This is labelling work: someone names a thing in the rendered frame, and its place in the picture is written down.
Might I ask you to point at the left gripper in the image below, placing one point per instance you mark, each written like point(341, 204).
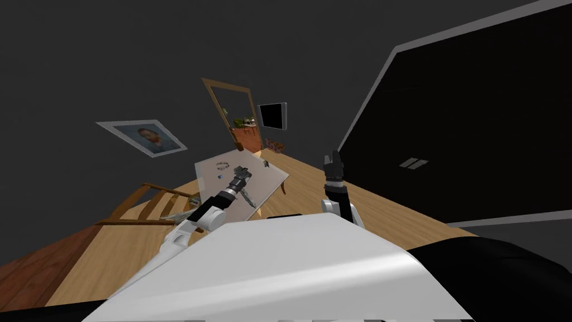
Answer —
point(242, 172)

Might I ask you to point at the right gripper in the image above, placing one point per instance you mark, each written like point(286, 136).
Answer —
point(334, 170)

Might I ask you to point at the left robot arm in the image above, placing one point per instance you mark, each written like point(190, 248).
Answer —
point(210, 217)

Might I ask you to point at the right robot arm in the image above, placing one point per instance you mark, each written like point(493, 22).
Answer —
point(491, 277)

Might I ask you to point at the grey knife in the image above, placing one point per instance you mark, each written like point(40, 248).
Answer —
point(248, 199)

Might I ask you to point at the pale square table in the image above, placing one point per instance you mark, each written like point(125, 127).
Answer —
point(268, 181)

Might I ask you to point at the wooden cabinet with plants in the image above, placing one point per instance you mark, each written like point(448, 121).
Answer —
point(248, 134)

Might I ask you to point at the framed portrait picture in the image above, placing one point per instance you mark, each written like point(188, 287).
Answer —
point(143, 136)

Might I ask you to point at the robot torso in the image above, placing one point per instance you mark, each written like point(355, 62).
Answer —
point(286, 273)

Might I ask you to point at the wooden chair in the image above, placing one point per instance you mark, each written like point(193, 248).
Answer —
point(134, 201)

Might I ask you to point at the large black double door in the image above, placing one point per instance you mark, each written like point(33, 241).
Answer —
point(469, 112)

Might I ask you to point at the black wall screen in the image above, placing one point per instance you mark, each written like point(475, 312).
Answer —
point(271, 116)

